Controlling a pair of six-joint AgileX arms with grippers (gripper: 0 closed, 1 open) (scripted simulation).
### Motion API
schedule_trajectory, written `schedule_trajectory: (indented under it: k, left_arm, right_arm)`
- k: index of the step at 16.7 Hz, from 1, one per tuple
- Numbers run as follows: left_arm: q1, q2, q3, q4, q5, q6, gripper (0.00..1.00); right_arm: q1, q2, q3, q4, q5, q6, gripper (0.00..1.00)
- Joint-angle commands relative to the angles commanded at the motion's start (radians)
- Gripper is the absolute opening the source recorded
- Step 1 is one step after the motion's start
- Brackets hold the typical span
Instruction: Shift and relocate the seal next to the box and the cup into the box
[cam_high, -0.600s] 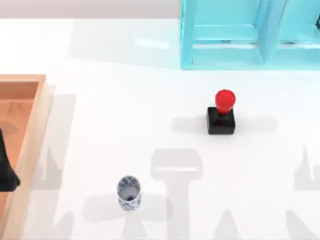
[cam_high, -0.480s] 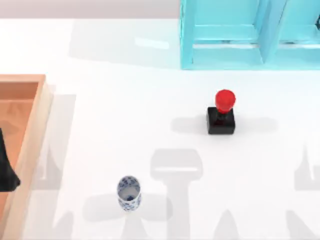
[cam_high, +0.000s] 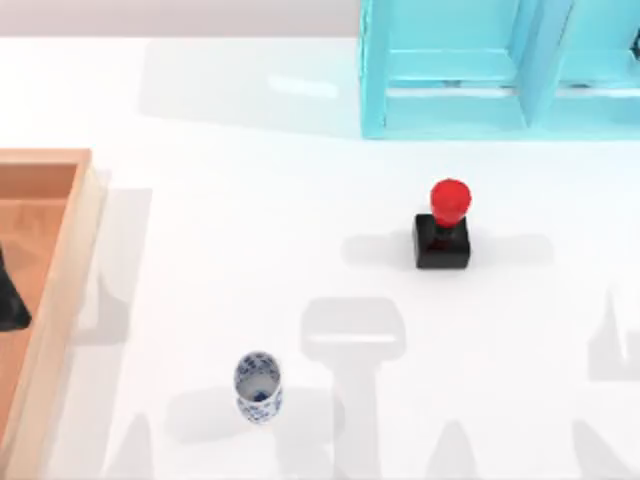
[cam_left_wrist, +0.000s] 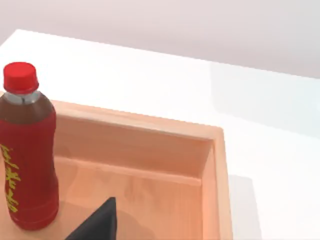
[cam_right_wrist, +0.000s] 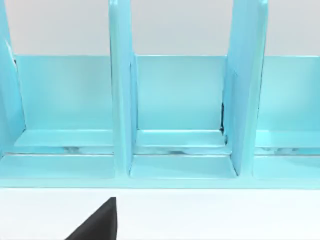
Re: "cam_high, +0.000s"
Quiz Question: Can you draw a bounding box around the red and black stamp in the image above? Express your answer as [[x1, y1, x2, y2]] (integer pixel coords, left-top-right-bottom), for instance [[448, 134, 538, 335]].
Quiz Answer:
[[412, 178, 473, 271]]

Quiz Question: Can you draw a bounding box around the blue and white cup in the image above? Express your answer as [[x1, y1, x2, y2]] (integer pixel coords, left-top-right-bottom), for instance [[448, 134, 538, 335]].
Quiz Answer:
[[233, 350, 284, 426]]

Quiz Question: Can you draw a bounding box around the light blue rack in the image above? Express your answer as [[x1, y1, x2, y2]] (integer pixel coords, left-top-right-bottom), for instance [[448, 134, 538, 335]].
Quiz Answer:
[[358, 0, 640, 142]]

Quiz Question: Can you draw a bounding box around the salmon-coloured shallow box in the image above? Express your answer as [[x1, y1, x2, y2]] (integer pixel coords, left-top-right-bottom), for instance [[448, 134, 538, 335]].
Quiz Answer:
[[0, 148, 108, 480]]

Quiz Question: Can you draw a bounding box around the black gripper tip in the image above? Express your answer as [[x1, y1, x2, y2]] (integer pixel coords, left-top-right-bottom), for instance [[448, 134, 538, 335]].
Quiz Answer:
[[0, 247, 33, 333]]

